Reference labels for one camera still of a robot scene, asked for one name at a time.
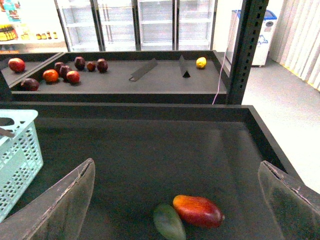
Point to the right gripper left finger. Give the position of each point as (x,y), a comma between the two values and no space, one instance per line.
(58,213)

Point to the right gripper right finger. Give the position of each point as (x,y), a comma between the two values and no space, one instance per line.
(295,208)

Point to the light teal plastic basket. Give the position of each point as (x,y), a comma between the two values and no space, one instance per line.
(20,157)

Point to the small red apple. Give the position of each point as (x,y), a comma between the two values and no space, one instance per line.
(73,77)

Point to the red apple far left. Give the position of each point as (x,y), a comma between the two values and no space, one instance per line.
(17,65)

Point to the red orange mango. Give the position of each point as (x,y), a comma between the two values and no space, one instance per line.
(198,211)

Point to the green avocado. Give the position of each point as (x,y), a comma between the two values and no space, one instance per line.
(168,223)

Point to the dark purple eggplant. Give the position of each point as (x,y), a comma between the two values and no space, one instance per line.
(29,84)

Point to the orange red fruit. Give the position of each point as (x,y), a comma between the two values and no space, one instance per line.
(50,76)

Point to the dark red plum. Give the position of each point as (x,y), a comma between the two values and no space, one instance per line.
(64,69)

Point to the dark plum back left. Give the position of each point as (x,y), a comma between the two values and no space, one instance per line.
(57,66)

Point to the small red brown fruit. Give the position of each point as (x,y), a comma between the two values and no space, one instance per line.
(91,66)

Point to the dark plum back middle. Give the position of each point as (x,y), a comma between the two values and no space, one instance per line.
(79,63)

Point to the dark plum back right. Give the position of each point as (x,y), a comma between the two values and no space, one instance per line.
(102,65)

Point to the flat black metal divider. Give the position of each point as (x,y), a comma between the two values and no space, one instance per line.
(135,76)

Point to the yellow lemon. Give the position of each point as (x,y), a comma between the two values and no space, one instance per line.
(201,62)

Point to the folded black metal divider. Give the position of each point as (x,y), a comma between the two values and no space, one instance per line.
(183,67)

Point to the white store shelf with bottles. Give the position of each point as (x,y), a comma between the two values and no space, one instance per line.
(30,26)

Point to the glass door refrigerator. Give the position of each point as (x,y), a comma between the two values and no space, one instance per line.
(137,25)

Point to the black shelf upright post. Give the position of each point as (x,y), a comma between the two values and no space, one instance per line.
(251,18)

